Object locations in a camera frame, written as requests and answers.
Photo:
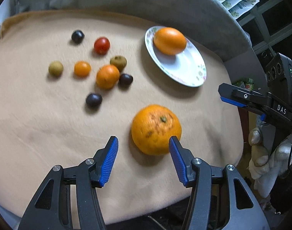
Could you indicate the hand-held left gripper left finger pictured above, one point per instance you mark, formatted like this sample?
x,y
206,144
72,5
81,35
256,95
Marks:
x,y
110,158

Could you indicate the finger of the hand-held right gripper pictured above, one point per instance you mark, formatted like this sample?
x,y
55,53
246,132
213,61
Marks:
x,y
263,117
232,101

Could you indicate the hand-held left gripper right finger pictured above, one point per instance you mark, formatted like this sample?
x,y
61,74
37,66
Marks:
x,y
177,158

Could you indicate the large rough mandarin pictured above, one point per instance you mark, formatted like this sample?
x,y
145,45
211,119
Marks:
x,y
153,127

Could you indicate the white floral plate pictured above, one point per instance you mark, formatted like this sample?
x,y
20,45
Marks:
x,y
184,64

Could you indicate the medium orange mandarin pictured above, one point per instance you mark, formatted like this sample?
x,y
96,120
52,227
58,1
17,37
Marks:
x,y
107,76

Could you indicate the brown green kiwi berry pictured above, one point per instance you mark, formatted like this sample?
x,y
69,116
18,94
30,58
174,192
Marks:
x,y
118,62

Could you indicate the red tomato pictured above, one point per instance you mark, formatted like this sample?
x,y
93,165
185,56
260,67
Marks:
x,y
102,45

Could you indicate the person's right hand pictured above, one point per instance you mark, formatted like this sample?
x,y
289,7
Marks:
x,y
261,158

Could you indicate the green printed packet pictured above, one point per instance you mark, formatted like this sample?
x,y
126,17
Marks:
x,y
245,84

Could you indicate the tan blanket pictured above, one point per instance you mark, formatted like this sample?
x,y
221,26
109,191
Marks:
x,y
40,124

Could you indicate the smooth oval orange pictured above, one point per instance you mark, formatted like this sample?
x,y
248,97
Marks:
x,y
169,40

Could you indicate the small orange cherry tomato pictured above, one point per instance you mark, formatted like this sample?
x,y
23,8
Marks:
x,y
82,69

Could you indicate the grey blanket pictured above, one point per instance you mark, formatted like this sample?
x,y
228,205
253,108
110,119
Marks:
x,y
126,0

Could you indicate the white window frame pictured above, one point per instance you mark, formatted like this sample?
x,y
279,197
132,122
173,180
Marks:
x,y
268,21

